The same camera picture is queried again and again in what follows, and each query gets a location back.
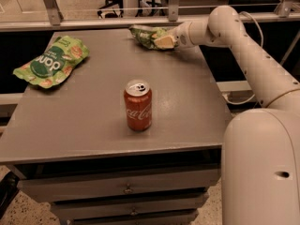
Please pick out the red coke can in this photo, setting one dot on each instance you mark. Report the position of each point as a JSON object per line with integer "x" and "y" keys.
{"x": 138, "y": 102}

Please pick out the top grey drawer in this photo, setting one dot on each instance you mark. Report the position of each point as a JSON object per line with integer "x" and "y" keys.
{"x": 106, "y": 185}

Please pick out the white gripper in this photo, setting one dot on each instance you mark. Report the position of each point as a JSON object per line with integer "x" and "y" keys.
{"x": 180, "y": 36}

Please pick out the black office chair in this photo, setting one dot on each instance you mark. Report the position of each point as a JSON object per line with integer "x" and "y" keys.
{"x": 111, "y": 9}

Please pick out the middle grey drawer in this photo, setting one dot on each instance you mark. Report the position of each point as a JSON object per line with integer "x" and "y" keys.
{"x": 130, "y": 207}

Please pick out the black object at floor left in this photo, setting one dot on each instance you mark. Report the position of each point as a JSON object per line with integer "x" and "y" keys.
{"x": 8, "y": 191}

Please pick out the green snack bag white lettering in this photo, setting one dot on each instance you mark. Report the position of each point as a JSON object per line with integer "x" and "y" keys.
{"x": 55, "y": 64}

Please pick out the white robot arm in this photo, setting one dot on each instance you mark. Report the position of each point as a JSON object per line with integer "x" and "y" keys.
{"x": 260, "y": 165}

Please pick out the green jalapeno chip bag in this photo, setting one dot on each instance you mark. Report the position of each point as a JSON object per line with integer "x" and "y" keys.
{"x": 147, "y": 34}

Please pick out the grey drawer cabinet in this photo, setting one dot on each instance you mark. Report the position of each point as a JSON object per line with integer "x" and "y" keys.
{"x": 81, "y": 128}

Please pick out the grey metal railing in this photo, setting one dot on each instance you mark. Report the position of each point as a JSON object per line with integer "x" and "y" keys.
{"x": 34, "y": 15}

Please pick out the grey drawer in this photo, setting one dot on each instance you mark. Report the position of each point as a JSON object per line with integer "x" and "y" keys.
{"x": 106, "y": 185}
{"x": 179, "y": 217}
{"x": 130, "y": 207}

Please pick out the bottom grey drawer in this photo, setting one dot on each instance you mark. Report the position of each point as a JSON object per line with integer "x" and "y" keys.
{"x": 179, "y": 217}

